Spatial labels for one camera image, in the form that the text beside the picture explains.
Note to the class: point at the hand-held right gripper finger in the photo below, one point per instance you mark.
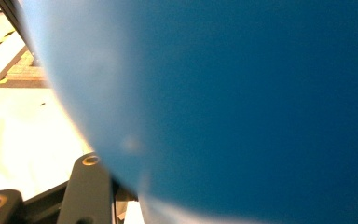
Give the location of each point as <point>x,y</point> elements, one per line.
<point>87,193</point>

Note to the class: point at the black metal frame post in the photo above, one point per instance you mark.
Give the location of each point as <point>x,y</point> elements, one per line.
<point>12,15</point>

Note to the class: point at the blue bottle with white cap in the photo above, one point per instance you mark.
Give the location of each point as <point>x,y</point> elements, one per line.
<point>230,109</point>

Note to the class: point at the metal tread base plate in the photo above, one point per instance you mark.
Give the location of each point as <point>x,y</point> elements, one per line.
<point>21,74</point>

